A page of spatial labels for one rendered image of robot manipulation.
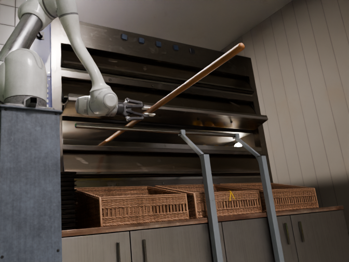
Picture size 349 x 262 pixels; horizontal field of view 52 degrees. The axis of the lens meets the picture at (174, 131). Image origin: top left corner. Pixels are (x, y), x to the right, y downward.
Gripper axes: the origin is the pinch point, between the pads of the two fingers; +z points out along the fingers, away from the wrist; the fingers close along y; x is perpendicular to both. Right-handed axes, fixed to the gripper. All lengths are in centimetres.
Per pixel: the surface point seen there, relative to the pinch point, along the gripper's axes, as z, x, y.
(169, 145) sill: 49, -60, 3
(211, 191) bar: 37, 0, 47
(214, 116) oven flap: 87, -48, -20
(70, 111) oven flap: -27, -59, -18
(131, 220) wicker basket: -11, -11, 59
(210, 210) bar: 35, -1, 57
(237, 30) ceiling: 273, -189, -223
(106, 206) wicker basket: -24, -10, 51
